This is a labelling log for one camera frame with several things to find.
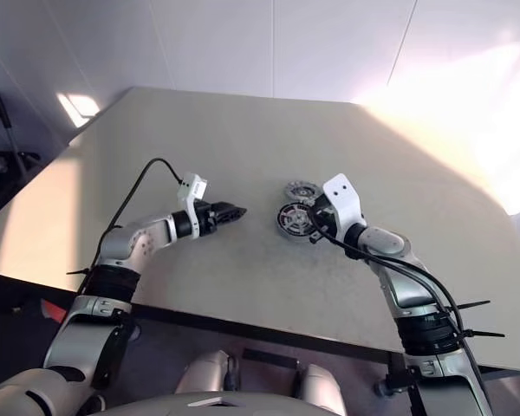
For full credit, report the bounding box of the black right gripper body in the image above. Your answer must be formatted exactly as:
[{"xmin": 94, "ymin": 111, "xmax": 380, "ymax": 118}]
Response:
[{"xmin": 309, "ymin": 194, "xmax": 337, "ymax": 237}]

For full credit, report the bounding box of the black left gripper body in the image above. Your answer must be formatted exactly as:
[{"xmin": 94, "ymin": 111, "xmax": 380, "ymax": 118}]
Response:
[{"xmin": 197, "ymin": 200, "xmax": 221, "ymax": 237}]

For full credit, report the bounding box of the round spoked motor rotor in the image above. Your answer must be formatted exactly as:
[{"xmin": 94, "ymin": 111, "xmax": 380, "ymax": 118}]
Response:
[{"xmin": 275, "ymin": 202, "xmax": 320, "ymax": 242}]

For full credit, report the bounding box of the silver robot right thigh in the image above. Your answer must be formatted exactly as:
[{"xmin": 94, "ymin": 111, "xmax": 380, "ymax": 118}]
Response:
[{"xmin": 300, "ymin": 363, "xmax": 348, "ymax": 416}]

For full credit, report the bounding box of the silver robot thigh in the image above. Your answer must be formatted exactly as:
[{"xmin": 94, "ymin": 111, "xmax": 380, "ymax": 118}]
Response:
[
  {"xmin": 300, "ymin": 363, "xmax": 348, "ymax": 416},
  {"xmin": 175, "ymin": 349, "xmax": 237, "ymax": 396}
]

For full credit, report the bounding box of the silver robot left thigh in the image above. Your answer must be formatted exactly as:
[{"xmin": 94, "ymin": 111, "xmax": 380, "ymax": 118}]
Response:
[{"xmin": 175, "ymin": 349, "xmax": 237, "ymax": 396}]

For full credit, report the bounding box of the red object under table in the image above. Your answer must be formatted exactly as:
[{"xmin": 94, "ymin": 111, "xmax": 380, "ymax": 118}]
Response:
[{"xmin": 40, "ymin": 298, "xmax": 68, "ymax": 322}]

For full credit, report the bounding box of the grey robot torso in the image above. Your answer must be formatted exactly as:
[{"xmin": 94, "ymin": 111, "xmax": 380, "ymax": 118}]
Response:
[{"xmin": 98, "ymin": 391, "xmax": 330, "ymax": 416}]

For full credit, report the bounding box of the black rounded foot shape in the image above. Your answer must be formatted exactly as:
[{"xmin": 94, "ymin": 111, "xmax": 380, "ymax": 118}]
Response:
[{"xmin": 83, "ymin": 393, "xmax": 108, "ymax": 415}]

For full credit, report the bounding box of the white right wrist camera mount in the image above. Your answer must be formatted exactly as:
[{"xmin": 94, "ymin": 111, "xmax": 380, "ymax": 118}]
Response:
[{"xmin": 322, "ymin": 172, "xmax": 367, "ymax": 240}]

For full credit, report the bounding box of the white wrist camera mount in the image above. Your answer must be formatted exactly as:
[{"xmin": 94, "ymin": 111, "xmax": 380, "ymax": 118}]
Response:
[
  {"xmin": 322, "ymin": 172, "xmax": 367, "ymax": 240},
  {"xmin": 176, "ymin": 172, "xmax": 210, "ymax": 240}
]

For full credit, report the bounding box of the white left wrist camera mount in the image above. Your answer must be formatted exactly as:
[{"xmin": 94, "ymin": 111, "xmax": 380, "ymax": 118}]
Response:
[{"xmin": 176, "ymin": 172, "xmax": 210, "ymax": 240}]

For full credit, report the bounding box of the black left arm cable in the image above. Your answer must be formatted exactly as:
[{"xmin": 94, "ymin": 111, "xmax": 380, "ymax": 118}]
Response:
[{"xmin": 67, "ymin": 158, "xmax": 185, "ymax": 300}]

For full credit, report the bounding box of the black bracket under table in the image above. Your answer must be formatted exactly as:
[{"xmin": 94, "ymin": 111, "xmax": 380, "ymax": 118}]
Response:
[{"xmin": 242, "ymin": 346, "xmax": 298, "ymax": 366}]

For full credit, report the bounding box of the black metal frame stand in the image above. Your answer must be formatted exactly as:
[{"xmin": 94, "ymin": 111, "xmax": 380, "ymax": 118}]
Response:
[{"xmin": 0, "ymin": 86, "xmax": 42, "ymax": 223}]

